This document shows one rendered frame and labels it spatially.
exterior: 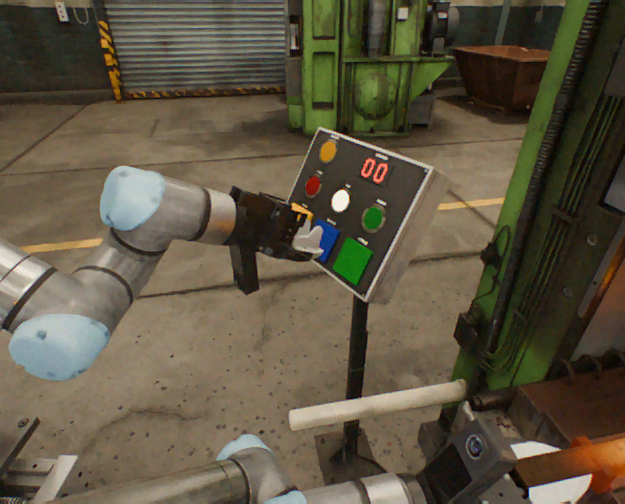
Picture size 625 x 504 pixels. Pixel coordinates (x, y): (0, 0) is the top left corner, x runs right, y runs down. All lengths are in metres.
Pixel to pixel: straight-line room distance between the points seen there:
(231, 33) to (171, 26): 1.03
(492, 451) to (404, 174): 0.49
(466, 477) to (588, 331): 0.40
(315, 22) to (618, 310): 4.67
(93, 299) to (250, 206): 0.23
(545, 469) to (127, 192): 0.55
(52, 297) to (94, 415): 1.52
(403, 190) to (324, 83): 4.47
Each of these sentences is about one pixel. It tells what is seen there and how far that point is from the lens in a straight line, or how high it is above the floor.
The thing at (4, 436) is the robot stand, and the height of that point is 0.82.
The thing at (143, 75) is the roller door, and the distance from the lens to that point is 8.24.
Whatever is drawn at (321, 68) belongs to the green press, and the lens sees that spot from 5.13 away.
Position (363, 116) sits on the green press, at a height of 0.27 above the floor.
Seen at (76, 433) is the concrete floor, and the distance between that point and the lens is 1.94.
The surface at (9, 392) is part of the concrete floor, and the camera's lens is 2.25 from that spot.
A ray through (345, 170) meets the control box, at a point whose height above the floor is 1.14.
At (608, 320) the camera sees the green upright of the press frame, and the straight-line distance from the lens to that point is 0.78.
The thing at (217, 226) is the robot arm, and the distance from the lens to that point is 0.51.
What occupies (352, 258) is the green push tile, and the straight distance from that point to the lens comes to 0.76.
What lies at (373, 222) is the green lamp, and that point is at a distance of 0.75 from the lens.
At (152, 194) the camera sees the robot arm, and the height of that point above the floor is 1.26.
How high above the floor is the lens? 1.44
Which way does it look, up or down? 33 degrees down
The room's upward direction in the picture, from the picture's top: straight up
